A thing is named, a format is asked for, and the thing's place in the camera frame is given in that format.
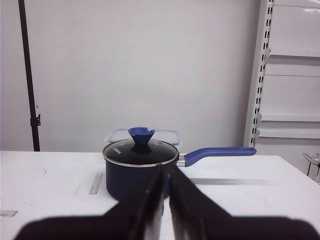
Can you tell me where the black tripod pole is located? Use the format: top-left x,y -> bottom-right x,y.
18,0 -> 41,152

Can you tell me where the glass pot lid blue knob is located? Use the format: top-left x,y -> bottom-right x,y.
102,127 -> 180,168

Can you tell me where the clear plastic food container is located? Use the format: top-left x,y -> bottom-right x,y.
107,127 -> 181,146

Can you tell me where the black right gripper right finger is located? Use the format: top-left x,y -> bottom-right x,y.
168,166 -> 320,240

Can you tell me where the blue saucepan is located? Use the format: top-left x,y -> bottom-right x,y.
104,147 -> 257,201

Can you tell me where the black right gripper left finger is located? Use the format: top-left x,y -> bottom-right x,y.
16,166 -> 164,240

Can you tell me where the white slotted shelf rack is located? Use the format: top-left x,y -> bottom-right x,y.
243,0 -> 320,156

